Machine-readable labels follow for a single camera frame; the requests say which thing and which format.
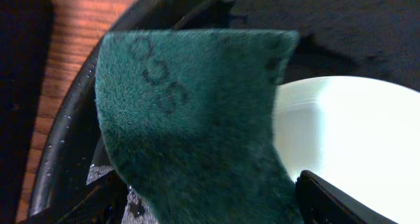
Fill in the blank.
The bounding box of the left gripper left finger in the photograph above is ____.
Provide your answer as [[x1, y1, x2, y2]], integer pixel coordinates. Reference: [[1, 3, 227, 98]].
[[19, 171, 129, 224]]

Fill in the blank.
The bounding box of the round black tray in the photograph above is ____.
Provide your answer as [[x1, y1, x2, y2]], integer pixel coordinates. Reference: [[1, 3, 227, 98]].
[[18, 0, 419, 219]]

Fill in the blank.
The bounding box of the green yellow sponge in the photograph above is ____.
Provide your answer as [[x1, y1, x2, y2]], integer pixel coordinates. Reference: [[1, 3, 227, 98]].
[[95, 29, 303, 223]]

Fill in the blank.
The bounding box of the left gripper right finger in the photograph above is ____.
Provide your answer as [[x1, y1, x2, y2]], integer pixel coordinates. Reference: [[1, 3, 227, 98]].
[[295, 170, 396, 224]]

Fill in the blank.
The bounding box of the black rectangular tray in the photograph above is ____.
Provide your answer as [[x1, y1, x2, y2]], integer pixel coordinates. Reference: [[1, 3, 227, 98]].
[[1, 0, 54, 223]]

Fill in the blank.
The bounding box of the light green plate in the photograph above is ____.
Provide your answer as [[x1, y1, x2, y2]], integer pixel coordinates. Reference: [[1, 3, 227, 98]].
[[273, 76, 419, 223]]

